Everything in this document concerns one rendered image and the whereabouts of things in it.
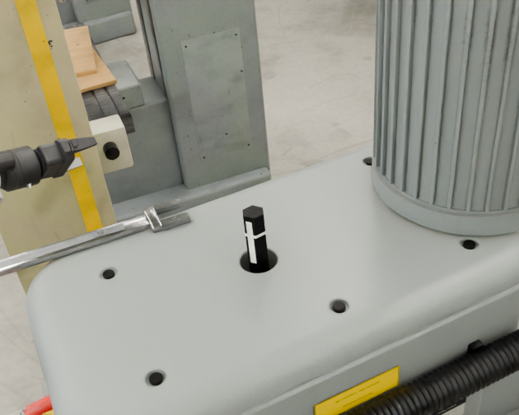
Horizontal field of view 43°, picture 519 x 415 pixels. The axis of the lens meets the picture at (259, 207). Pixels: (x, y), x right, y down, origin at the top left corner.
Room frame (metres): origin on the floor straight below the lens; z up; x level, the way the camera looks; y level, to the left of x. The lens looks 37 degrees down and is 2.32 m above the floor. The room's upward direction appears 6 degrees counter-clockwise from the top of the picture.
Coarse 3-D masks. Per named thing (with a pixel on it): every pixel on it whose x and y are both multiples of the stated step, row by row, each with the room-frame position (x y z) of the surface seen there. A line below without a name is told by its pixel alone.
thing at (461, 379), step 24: (504, 336) 0.43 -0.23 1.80; (456, 360) 0.41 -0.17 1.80; (480, 360) 0.40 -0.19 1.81; (504, 360) 0.40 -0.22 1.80; (408, 384) 0.39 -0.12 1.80; (432, 384) 0.38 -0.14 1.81; (456, 384) 0.38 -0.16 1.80; (480, 384) 0.38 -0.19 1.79; (360, 408) 0.37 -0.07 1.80; (384, 408) 0.36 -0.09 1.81; (408, 408) 0.36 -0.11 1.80; (432, 408) 0.36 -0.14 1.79
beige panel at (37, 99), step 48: (0, 0) 2.05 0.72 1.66; (48, 0) 2.11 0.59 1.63; (0, 48) 2.04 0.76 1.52; (48, 48) 2.09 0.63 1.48; (0, 96) 2.02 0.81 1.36; (48, 96) 2.07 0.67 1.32; (0, 144) 2.00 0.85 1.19; (48, 192) 2.03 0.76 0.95; (96, 192) 2.10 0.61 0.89; (48, 240) 2.01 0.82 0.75
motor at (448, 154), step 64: (384, 0) 0.57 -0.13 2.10; (448, 0) 0.50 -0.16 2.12; (512, 0) 0.49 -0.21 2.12; (384, 64) 0.56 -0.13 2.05; (448, 64) 0.50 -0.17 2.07; (512, 64) 0.49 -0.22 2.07; (384, 128) 0.56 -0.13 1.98; (448, 128) 0.50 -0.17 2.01; (512, 128) 0.48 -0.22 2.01; (384, 192) 0.55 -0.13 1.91; (448, 192) 0.49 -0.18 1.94; (512, 192) 0.49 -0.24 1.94
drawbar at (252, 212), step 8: (248, 208) 0.49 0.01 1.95; (256, 208) 0.49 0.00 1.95; (248, 216) 0.48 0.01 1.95; (256, 216) 0.48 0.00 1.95; (256, 224) 0.48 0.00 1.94; (256, 232) 0.48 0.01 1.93; (256, 240) 0.48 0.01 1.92; (264, 240) 0.48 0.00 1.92; (248, 248) 0.48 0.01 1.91; (256, 248) 0.48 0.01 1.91; (264, 248) 0.48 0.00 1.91; (248, 256) 0.48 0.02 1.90; (256, 256) 0.48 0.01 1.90; (264, 256) 0.48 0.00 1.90; (256, 264) 0.48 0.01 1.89; (264, 264) 0.48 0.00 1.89; (256, 272) 0.48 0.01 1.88; (264, 272) 0.48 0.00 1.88
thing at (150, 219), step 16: (160, 208) 0.58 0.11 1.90; (176, 208) 0.58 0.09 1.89; (128, 224) 0.56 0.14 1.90; (144, 224) 0.55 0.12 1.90; (160, 224) 0.55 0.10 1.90; (176, 224) 0.55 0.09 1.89; (64, 240) 0.54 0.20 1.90; (80, 240) 0.54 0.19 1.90; (96, 240) 0.53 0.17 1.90; (16, 256) 0.52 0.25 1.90; (32, 256) 0.52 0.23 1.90; (48, 256) 0.52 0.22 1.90; (0, 272) 0.50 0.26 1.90
